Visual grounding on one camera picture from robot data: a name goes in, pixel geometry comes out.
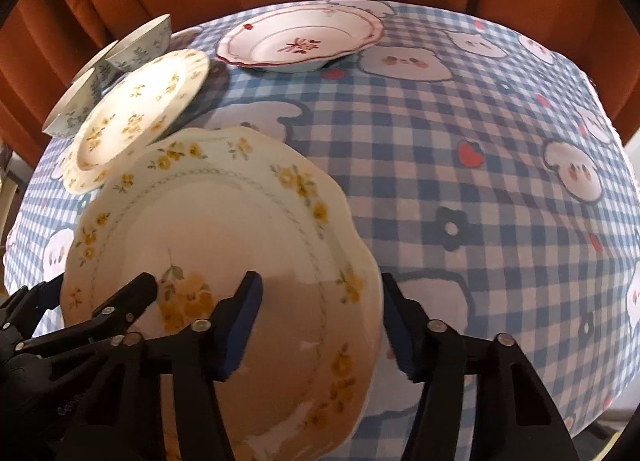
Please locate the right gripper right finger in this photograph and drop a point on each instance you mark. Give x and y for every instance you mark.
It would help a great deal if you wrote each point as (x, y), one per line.
(515, 417)

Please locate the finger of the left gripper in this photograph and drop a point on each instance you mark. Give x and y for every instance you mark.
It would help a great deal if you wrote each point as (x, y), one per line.
(22, 312)
(111, 318)

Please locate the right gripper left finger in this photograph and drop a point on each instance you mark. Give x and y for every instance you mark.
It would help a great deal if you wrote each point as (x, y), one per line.
(204, 353)

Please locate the large yellow floral plate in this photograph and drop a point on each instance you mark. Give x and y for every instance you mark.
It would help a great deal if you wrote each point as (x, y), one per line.
(197, 211)

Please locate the green leaf bowl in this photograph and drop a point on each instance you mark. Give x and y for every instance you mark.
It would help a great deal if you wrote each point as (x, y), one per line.
(73, 108)

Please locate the small yellow floral plate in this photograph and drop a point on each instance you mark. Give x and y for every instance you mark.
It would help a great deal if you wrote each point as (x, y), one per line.
(132, 115)

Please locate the white green pattern bowl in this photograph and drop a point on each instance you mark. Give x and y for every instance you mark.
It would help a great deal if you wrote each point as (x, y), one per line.
(105, 72)

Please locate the blue floral bowl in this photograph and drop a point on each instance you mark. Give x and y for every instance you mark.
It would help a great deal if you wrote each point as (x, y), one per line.
(142, 45)

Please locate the red trimmed white plate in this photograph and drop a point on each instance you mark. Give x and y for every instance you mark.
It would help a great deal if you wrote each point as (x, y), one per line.
(299, 38)

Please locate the blue checkered bear tablecloth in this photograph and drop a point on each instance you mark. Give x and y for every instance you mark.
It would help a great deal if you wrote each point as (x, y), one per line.
(481, 172)

